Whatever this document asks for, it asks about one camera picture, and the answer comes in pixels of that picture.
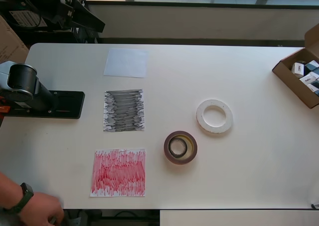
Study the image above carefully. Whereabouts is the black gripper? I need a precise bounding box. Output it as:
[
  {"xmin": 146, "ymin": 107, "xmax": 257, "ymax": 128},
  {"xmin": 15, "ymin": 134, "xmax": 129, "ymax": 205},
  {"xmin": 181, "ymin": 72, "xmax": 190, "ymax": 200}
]
[{"xmin": 53, "ymin": 0, "xmax": 106, "ymax": 33}]

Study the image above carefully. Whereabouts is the black tape roll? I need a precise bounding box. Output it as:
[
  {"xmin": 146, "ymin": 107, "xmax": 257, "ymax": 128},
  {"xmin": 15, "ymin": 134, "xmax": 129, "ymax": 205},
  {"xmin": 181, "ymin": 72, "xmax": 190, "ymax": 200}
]
[{"xmin": 168, "ymin": 135, "xmax": 188, "ymax": 159}]

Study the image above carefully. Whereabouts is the red tape roll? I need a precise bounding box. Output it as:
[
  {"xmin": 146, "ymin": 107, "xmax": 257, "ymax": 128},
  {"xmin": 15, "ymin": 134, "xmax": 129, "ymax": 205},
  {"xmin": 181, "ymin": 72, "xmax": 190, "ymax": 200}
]
[{"xmin": 163, "ymin": 130, "xmax": 198, "ymax": 166}]

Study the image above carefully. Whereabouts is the white tape roll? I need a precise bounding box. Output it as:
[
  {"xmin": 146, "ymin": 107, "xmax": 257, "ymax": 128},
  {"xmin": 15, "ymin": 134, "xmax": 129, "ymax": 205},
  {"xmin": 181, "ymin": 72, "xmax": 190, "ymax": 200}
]
[{"xmin": 195, "ymin": 99, "xmax": 234, "ymax": 137}]

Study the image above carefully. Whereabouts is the person's left forearm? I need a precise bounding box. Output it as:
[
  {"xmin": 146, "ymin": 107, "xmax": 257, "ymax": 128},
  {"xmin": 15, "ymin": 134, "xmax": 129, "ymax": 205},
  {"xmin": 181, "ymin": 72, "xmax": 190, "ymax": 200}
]
[{"xmin": 0, "ymin": 171, "xmax": 25, "ymax": 209}]

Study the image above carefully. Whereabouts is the person's left hand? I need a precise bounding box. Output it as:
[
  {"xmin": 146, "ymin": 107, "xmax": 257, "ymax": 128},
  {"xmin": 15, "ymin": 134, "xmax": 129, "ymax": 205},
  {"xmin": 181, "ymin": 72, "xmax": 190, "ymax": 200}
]
[{"xmin": 18, "ymin": 192, "xmax": 66, "ymax": 226}]

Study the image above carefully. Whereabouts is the plain white paper sheet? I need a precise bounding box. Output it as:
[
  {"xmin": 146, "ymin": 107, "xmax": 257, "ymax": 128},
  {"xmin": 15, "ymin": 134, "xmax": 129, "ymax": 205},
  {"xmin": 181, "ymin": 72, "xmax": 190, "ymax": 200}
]
[{"xmin": 103, "ymin": 48, "xmax": 149, "ymax": 79}]

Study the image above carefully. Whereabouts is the black box white label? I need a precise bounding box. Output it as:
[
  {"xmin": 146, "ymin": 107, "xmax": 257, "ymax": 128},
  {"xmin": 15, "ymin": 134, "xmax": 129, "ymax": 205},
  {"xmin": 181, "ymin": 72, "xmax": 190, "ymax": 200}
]
[{"xmin": 8, "ymin": 10, "xmax": 48, "ymax": 29}]

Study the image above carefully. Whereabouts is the Huntkey cardboard box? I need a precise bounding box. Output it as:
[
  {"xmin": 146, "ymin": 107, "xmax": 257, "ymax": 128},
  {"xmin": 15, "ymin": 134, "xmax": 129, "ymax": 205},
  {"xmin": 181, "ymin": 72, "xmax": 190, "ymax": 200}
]
[{"xmin": 0, "ymin": 14, "xmax": 30, "ymax": 65}]

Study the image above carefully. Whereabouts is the black scribbled paper sheet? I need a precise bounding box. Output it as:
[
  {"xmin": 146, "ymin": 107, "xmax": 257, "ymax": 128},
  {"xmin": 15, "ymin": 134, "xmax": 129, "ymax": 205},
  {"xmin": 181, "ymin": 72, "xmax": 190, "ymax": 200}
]
[{"xmin": 103, "ymin": 88, "xmax": 146, "ymax": 133}]

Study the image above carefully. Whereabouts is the red scribbled paper sheet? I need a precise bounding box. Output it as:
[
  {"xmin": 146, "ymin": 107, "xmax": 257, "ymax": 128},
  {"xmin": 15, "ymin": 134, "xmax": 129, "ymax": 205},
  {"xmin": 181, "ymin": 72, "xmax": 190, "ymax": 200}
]
[{"xmin": 89, "ymin": 148, "xmax": 147, "ymax": 198}]

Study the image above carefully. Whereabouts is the dark green wristwatch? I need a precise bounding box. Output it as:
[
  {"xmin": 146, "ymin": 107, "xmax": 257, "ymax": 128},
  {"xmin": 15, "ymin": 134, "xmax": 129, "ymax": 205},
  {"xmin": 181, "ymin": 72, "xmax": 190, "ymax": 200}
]
[{"xmin": 1, "ymin": 182, "xmax": 35, "ymax": 214}]

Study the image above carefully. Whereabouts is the small white printed carton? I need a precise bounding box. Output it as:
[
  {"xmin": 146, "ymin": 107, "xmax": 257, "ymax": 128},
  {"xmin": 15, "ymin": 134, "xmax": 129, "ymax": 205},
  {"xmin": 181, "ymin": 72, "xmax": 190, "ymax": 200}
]
[
  {"xmin": 299, "ymin": 72, "xmax": 319, "ymax": 85},
  {"xmin": 307, "ymin": 83, "xmax": 319, "ymax": 97},
  {"xmin": 292, "ymin": 62, "xmax": 306, "ymax": 78}
]

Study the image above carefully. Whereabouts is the open cardboard box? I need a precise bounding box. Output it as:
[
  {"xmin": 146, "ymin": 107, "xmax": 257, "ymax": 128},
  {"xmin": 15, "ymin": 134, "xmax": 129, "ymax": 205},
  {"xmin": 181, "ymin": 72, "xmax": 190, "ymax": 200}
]
[{"xmin": 271, "ymin": 23, "xmax": 319, "ymax": 110}]

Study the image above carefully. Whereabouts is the small navy carton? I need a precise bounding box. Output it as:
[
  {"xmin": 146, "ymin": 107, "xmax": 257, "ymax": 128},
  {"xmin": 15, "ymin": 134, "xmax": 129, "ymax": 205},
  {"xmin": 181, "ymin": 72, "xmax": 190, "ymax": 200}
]
[{"xmin": 304, "ymin": 60, "xmax": 319, "ymax": 74}]

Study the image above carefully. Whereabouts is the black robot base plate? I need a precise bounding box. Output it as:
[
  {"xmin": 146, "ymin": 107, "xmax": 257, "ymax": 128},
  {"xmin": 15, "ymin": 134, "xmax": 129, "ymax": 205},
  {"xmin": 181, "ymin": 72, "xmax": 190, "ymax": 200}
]
[{"xmin": 0, "ymin": 90, "xmax": 85, "ymax": 120}]

